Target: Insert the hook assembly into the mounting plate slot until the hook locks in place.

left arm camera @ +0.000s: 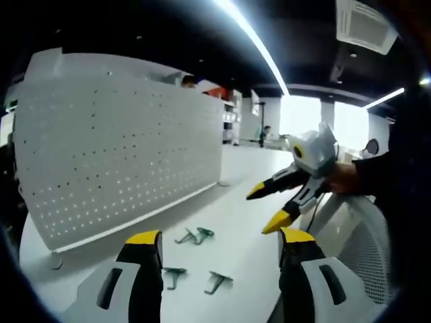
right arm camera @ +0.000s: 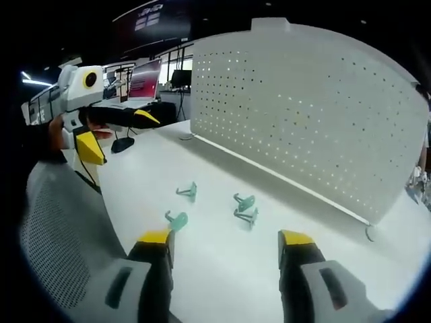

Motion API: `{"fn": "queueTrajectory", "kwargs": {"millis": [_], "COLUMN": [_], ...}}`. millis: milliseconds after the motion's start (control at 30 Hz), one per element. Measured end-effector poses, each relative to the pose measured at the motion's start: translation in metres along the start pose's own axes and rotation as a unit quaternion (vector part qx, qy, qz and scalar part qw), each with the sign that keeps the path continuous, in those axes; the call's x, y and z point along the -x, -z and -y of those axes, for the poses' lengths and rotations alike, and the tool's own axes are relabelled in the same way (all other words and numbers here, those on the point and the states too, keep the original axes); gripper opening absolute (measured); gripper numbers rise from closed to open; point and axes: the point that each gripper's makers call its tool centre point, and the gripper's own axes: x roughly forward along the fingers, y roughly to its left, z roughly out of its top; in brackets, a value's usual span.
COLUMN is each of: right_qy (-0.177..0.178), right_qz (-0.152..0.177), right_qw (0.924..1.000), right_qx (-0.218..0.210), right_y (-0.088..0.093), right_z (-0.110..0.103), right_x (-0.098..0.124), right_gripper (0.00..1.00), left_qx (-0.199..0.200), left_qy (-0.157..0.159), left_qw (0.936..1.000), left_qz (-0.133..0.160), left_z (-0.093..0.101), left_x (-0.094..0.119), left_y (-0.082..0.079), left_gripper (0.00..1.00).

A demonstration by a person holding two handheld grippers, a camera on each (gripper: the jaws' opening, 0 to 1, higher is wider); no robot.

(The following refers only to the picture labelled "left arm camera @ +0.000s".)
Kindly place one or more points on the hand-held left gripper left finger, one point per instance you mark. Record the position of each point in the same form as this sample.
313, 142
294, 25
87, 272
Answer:
111, 303

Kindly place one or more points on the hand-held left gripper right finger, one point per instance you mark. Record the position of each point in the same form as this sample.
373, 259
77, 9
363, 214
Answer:
303, 289

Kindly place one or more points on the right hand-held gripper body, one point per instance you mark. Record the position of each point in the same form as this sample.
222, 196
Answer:
316, 151

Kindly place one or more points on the green metal hook assembly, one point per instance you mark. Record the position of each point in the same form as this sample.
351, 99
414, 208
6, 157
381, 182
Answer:
173, 273
184, 237
217, 281
203, 233

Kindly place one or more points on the white perforated mounting plate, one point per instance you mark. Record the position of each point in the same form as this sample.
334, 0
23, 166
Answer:
111, 151

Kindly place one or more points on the person's right hand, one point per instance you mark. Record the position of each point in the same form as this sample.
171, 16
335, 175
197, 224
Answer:
343, 178

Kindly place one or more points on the black tripod stand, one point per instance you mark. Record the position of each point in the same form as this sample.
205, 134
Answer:
262, 124

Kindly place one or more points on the white mesh chair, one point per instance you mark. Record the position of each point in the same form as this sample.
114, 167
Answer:
357, 242

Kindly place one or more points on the white storage shelf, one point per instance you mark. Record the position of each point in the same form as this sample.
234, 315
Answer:
232, 117

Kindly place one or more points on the short ceiling light strip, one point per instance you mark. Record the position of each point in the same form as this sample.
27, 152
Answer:
385, 97

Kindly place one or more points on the long ceiling light strip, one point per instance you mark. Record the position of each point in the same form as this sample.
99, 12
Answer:
259, 43

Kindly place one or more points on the white ceiling air conditioner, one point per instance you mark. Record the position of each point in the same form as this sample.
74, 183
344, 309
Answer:
365, 23

